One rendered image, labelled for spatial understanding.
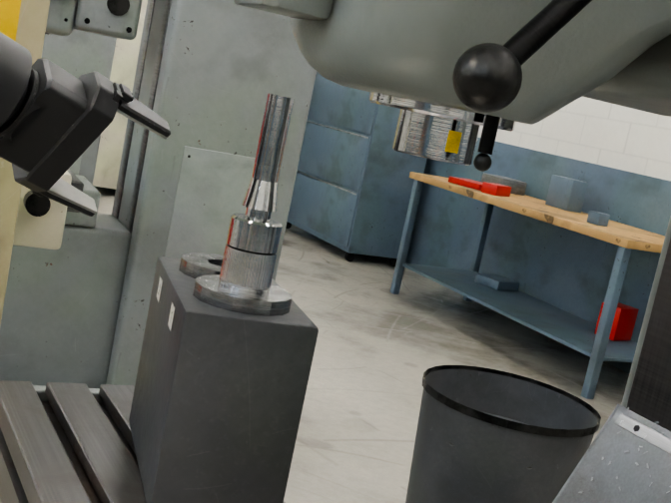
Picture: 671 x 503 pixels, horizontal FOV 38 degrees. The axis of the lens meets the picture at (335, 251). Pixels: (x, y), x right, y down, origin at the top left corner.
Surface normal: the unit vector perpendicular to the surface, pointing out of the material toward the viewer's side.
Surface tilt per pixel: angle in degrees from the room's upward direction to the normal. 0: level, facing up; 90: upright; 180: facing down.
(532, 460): 94
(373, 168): 90
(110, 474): 0
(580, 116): 90
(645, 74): 117
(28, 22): 90
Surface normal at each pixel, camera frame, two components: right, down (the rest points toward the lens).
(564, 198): -0.89, -0.11
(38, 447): 0.20, -0.97
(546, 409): -0.66, -0.08
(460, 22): 0.07, 0.61
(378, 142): 0.44, 0.23
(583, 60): 0.30, 0.65
